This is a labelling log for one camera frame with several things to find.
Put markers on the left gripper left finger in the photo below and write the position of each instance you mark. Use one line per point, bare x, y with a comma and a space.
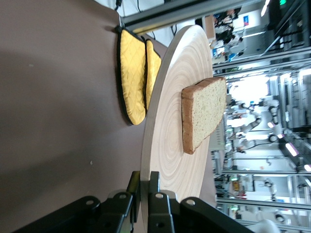
114, 213

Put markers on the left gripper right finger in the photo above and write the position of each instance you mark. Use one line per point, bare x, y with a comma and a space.
162, 213

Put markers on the brown toast slice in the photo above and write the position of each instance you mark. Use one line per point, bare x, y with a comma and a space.
206, 109

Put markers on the round wooden plate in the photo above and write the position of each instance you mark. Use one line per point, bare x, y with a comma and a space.
175, 97

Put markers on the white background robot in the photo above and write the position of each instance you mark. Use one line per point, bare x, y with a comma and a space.
252, 123

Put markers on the yellow quilted oven mitt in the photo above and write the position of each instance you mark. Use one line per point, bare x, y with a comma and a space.
131, 72
151, 63

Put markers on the brown cardboard board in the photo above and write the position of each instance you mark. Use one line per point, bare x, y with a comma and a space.
209, 26

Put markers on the long aluminium table rail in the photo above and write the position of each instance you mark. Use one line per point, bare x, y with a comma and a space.
158, 18

